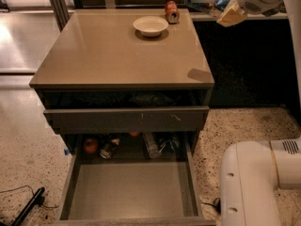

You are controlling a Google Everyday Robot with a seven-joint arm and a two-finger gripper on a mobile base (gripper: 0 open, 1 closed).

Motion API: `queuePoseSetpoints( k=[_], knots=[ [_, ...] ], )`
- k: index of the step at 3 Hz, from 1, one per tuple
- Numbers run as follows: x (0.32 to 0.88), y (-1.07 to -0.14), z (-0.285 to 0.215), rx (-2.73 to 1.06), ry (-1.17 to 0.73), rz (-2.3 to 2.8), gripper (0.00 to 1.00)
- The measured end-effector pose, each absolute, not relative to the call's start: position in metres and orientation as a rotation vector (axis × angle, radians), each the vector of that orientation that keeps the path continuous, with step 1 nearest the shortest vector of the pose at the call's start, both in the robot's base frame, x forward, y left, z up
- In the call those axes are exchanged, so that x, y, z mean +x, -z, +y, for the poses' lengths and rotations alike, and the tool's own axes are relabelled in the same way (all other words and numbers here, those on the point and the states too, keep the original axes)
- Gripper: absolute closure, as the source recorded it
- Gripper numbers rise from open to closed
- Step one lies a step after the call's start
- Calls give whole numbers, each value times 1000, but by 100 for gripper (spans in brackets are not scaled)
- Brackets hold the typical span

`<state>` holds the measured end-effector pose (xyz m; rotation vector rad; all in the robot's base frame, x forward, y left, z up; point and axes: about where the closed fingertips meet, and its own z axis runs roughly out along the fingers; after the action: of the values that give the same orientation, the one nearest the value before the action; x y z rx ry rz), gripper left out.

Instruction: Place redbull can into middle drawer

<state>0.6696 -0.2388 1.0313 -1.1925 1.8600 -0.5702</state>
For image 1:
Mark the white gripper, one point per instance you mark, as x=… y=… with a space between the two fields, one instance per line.
x=234 y=14

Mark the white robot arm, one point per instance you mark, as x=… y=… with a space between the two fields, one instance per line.
x=252 y=171

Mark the orange soda can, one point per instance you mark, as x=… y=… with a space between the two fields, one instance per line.
x=172 y=13

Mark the grey upper drawer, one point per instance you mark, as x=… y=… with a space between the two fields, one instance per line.
x=124 y=120

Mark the grey drawer cabinet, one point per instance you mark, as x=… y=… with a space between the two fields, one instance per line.
x=101 y=61

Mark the dark can in drawer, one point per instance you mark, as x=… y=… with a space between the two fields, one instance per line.
x=109 y=148

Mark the grey open lower drawer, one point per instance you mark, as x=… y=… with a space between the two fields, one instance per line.
x=132 y=190

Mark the white paper bowl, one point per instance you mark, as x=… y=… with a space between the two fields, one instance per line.
x=150 y=26

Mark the small orange fruit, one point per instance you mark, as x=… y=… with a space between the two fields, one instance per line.
x=134 y=134

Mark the black power strip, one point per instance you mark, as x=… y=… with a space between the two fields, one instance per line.
x=217 y=205

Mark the red apple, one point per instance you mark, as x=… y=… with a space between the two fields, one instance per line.
x=90 y=145

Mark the blue tape piece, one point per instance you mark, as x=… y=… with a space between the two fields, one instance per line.
x=67 y=151

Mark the black bar tool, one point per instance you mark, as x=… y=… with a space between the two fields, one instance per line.
x=37 y=199

